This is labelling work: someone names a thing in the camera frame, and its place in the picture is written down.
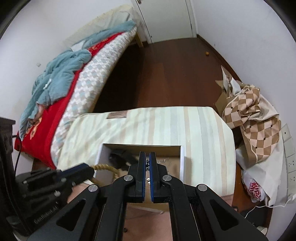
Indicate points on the checkered brown cloth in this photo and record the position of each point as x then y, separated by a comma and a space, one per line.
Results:
243, 106

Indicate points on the striped cream mattress pad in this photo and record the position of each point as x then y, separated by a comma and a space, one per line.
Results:
207, 141

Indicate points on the teal blue quilt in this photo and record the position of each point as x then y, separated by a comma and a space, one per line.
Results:
54, 83

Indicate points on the white door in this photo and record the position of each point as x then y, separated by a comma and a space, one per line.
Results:
166, 20

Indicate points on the white cardboard box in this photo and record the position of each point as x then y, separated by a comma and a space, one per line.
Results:
173, 157

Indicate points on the red blanket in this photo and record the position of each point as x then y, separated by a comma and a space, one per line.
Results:
38, 138

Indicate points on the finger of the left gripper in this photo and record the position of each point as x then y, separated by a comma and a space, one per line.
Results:
76, 174

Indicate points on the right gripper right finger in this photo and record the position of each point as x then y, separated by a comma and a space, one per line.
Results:
169, 189

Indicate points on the checkered white mattress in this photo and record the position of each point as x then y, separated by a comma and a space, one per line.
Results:
89, 84

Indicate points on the white plastic bag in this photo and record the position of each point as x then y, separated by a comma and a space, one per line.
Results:
263, 180

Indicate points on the white cup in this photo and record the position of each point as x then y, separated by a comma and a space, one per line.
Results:
262, 229

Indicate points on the black item in box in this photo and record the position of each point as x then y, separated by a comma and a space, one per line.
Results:
120, 158

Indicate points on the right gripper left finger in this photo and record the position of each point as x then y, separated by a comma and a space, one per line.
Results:
112, 201

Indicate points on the white power strip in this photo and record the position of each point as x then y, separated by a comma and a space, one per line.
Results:
289, 152

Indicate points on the pink table cloth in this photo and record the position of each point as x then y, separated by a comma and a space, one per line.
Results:
146, 225

